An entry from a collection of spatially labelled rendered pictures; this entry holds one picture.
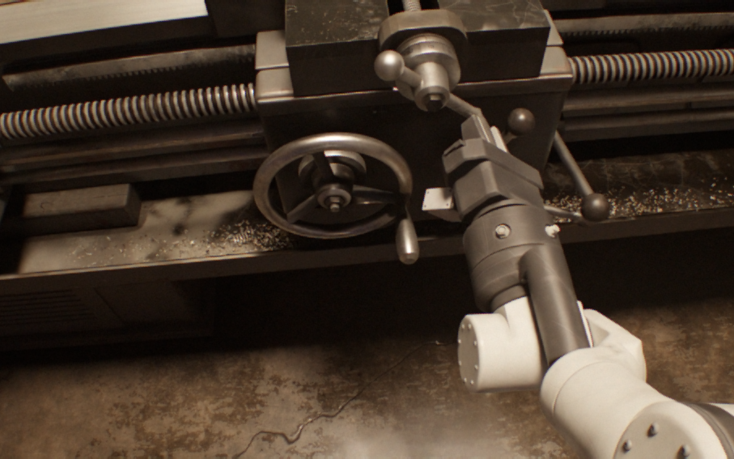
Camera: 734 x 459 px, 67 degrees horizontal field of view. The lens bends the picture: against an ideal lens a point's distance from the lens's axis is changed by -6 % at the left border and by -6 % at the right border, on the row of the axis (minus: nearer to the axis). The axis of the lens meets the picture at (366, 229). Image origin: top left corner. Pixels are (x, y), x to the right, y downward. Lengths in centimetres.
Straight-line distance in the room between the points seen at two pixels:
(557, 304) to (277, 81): 45
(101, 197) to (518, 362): 87
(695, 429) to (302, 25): 58
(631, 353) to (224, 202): 86
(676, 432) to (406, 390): 112
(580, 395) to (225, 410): 108
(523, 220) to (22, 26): 72
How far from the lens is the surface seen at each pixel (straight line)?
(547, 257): 49
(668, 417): 27
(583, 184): 86
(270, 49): 81
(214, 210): 115
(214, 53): 89
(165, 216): 118
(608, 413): 38
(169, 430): 143
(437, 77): 62
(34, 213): 121
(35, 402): 159
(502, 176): 58
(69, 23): 92
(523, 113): 72
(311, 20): 72
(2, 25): 97
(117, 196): 115
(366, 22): 71
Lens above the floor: 129
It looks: 56 degrees down
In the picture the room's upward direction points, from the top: 4 degrees counter-clockwise
